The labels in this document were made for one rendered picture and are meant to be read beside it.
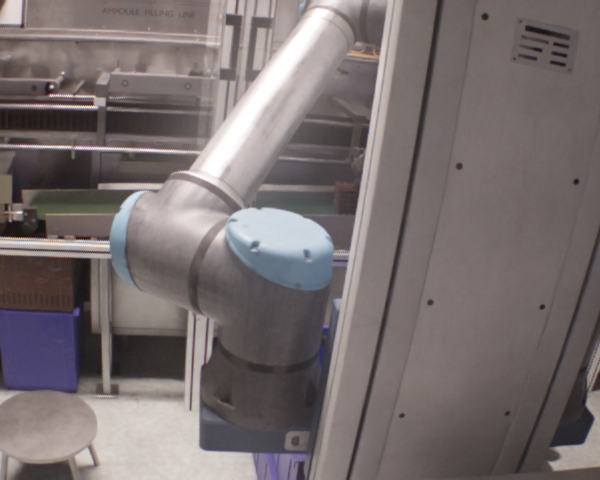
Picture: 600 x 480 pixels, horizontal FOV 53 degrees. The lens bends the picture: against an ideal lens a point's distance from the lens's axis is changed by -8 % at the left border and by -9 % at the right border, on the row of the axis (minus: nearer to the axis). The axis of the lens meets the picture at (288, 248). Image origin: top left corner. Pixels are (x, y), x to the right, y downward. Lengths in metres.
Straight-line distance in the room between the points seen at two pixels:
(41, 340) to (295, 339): 1.43
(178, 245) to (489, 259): 0.42
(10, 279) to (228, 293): 1.32
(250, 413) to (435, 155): 0.44
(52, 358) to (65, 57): 1.02
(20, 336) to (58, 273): 0.28
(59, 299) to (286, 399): 1.30
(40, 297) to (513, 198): 1.64
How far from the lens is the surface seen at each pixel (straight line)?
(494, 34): 0.70
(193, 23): 2.34
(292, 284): 0.83
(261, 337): 0.87
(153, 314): 2.39
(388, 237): 0.71
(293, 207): 2.11
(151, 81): 1.97
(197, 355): 2.11
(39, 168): 2.48
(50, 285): 2.09
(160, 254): 0.93
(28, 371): 2.28
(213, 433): 0.95
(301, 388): 0.93
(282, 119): 1.08
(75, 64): 2.30
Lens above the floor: 1.35
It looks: 22 degrees down
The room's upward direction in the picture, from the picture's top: 7 degrees clockwise
